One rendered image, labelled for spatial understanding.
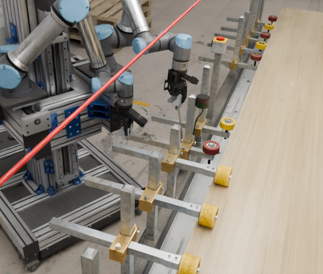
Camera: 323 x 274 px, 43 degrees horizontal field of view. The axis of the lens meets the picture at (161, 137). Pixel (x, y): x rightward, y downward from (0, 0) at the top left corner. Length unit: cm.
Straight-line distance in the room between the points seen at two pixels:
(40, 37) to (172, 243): 103
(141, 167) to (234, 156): 146
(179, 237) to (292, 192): 52
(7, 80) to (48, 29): 28
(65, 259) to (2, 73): 124
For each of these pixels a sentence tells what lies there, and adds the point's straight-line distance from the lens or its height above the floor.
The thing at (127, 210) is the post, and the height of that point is 108.
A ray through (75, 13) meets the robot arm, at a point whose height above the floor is 148.
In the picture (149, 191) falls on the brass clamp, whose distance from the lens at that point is 155.
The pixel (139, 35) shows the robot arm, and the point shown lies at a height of 137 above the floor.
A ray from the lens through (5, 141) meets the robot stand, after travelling 329.
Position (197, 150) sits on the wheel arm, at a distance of 198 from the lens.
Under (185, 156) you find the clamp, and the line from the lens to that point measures 197.
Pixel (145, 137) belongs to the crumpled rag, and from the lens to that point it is 202.
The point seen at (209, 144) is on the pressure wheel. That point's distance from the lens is 195.
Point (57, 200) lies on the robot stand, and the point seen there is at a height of 21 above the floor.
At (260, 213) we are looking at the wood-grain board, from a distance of 164.
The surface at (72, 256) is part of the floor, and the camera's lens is 264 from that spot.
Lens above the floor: 199
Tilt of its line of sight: 33 degrees down
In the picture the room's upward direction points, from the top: 3 degrees clockwise
